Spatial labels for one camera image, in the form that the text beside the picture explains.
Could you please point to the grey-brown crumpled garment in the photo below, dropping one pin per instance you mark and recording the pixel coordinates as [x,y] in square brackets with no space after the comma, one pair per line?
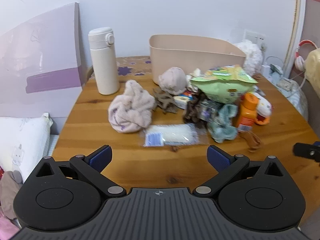
[10,190]

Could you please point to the purple and white board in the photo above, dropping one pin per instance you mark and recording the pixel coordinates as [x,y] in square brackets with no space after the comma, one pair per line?
[37,55]

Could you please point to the brown hair claw clip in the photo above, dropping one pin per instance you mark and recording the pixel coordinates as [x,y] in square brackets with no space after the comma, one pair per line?
[166,102]

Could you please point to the dark brown scrunchie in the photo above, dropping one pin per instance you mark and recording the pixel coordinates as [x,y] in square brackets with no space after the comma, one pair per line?
[192,111]

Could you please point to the cream door frame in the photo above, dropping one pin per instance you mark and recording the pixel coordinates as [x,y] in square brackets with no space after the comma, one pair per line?
[297,17]

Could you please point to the orange pill bottle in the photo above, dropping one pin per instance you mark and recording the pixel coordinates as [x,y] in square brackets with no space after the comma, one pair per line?
[246,112]

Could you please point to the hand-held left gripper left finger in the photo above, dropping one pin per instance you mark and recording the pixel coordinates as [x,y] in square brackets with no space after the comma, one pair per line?
[101,158]

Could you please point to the white thermos bottle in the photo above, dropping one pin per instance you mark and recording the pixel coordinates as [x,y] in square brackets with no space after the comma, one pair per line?
[103,62]

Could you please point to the small white red packet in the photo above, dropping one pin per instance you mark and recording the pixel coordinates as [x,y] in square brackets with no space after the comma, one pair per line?
[182,99]

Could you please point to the light blue bedding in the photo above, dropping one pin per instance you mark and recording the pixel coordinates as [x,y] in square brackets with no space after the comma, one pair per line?
[297,100]

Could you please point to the white charger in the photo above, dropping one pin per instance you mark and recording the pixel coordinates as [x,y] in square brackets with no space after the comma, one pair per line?
[266,70]

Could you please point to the pale cloth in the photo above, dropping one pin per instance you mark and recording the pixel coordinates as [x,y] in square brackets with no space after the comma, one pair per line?
[172,80]

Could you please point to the red and white headphones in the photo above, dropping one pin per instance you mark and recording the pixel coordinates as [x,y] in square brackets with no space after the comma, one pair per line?
[298,63]

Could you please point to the clear cotton swab packet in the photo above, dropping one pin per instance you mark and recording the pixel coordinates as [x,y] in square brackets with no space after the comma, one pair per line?
[172,133]

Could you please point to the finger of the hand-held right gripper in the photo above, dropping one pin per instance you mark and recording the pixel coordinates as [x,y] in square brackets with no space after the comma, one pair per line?
[303,150]

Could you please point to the yellow blanket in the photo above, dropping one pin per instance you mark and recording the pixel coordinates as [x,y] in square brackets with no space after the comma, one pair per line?
[313,65]

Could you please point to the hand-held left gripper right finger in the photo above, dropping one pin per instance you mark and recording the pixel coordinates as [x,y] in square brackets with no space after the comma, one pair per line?
[217,158]

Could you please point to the green sock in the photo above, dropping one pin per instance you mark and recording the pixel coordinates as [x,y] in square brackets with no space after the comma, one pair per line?
[222,127]

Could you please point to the small white plush toy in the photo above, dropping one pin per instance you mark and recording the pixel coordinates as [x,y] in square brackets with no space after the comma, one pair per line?
[263,106]

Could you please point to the wooden desktop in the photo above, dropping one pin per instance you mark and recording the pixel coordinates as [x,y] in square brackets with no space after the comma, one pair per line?
[150,162]

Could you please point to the large white plush toy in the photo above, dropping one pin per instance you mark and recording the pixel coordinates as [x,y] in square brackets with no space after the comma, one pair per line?
[252,55]

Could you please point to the white wall socket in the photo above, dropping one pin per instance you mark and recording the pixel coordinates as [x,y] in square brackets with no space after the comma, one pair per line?
[251,36]

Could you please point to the green snack bag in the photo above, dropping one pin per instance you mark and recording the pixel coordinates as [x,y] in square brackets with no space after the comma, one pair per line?
[220,87]

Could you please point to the pink and white towel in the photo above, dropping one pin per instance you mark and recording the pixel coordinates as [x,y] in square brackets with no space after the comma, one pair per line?
[130,110]

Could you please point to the white pillow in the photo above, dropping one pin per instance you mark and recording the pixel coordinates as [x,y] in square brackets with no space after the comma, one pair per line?
[22,140]

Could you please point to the white power strip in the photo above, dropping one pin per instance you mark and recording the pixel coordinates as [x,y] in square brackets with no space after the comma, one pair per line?
[285,83]

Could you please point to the beige plastic storage bin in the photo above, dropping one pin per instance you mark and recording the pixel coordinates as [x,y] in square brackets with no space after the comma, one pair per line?
[195,57]

